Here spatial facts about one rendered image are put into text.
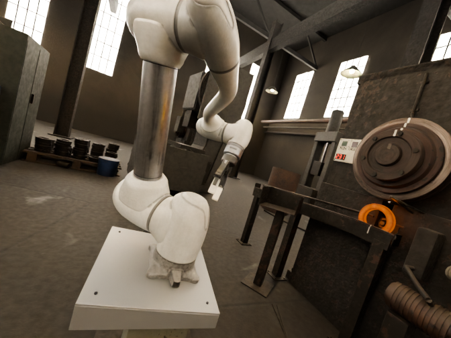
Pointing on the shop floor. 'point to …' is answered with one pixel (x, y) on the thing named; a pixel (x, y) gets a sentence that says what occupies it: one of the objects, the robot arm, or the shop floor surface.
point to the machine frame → (295, 274)
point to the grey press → (191, 117)
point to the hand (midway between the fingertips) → (213, 194)
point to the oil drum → (282, 182)
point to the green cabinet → (19, 90)
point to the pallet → (64, 150)
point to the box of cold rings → (180, 167)
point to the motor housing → (413, 314)
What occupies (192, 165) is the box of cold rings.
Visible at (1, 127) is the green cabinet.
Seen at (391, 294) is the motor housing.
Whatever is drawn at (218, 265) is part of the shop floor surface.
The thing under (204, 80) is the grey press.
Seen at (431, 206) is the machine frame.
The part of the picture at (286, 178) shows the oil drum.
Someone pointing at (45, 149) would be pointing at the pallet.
